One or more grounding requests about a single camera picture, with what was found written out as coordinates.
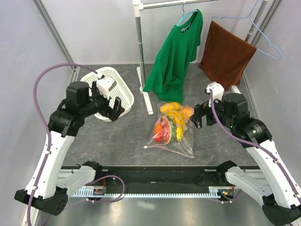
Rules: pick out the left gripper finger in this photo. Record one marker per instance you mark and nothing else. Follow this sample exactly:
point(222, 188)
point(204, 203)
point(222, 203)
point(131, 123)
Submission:
point(117, 109)
point(94, 90)

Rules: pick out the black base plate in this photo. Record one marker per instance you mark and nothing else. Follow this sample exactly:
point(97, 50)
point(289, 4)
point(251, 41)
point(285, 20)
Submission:
point(158, 179)

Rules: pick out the brown towel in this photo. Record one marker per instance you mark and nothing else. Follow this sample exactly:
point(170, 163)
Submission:
point(225, 56)

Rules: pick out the aluminium frame post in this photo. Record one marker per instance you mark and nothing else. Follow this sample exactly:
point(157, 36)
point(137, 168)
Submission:
point(267, 19)
point(52, 28)

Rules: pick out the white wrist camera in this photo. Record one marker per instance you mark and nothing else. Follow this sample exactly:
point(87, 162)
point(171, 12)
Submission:
point(214, 90)
point(105, 84)

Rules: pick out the white clothes rack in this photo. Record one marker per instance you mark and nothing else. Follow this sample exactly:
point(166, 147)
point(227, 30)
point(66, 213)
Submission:
point(138, 6)

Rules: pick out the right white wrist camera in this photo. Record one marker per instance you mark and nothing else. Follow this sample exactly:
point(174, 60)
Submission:
point(214, 90)

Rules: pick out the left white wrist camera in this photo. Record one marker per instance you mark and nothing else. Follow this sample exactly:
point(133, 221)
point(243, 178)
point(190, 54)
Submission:
point(105, 84)

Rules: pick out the clear zip top bag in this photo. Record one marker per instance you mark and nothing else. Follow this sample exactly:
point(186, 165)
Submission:
point(183, 147)

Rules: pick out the pale yellow pear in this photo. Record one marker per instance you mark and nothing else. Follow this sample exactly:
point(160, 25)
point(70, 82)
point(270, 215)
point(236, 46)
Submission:
point(165, 108)

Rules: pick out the right aluminium frame post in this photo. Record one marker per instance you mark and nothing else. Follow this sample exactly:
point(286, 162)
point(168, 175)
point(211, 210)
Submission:
point(267, 19)

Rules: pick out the orange peach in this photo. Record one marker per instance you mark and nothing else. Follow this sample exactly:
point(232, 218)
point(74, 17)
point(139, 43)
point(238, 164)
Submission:
point(187, 111)

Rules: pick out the left aluminium frame post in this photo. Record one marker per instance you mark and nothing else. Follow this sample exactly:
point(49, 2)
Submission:
point(52, 28)

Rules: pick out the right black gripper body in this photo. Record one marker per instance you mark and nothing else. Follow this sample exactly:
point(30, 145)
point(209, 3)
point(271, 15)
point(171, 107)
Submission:
point(203, 109)

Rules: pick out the watermelon slice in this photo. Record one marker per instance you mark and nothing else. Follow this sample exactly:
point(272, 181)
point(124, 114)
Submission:
point(169, 129)

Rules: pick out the red mango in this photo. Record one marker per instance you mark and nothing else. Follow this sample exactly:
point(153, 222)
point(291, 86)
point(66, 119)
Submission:
point(158, 132)

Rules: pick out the green t-shirt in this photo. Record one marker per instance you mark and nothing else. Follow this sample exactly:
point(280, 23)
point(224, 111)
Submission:
point(167, 77)

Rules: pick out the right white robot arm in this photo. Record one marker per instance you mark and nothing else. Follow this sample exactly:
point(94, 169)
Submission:
point(280, 199)

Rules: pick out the light blue wire hanger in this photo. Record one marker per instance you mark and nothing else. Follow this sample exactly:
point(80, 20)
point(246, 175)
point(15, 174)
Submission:
point(254, 24)

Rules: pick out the white slotted cable duct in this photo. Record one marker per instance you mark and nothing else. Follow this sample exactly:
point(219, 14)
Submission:
point(89, 192)

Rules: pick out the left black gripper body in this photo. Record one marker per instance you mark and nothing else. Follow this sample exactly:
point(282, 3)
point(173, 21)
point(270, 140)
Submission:
point(103, 107)

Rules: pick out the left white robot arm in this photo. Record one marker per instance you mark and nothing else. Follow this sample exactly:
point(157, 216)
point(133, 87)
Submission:
point(44, 192)

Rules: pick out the white perforated plastic basket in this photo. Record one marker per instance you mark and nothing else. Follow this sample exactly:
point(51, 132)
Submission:
point(120, 88)

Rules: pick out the yellow banana bunch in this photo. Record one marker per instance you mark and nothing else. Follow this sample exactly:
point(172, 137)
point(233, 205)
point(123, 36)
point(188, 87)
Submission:
point(179, 120)

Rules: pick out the teal shirt hanger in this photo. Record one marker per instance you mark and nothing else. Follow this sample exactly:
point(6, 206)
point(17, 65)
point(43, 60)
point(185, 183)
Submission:
point(185, 16)

